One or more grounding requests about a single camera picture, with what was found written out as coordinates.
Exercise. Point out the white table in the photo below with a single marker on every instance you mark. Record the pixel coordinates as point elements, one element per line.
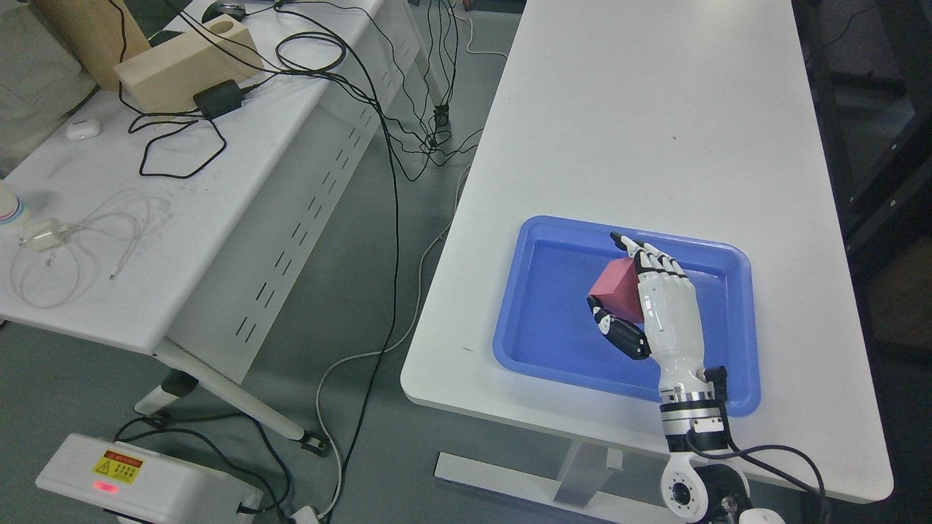
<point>690,118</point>

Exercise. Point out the white earbuds case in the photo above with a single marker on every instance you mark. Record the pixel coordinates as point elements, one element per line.
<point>83,129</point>

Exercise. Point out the blue tray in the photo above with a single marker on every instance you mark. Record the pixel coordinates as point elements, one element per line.
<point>545,328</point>

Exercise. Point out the black power adapter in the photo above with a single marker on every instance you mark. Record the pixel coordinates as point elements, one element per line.
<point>219,100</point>

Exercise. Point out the white folding desk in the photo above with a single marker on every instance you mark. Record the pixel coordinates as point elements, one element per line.
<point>201,294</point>

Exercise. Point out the pink block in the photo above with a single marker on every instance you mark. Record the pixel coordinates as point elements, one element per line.
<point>617,290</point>

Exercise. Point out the wooden block holder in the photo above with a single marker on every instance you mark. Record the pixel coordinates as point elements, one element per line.
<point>166,78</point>

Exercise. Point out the white power strip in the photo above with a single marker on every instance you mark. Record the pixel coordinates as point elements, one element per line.
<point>306,515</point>

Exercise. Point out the white device warning label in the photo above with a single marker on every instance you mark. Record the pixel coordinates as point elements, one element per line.
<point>143,486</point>

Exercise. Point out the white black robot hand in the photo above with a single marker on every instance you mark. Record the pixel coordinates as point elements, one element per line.
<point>672,334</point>

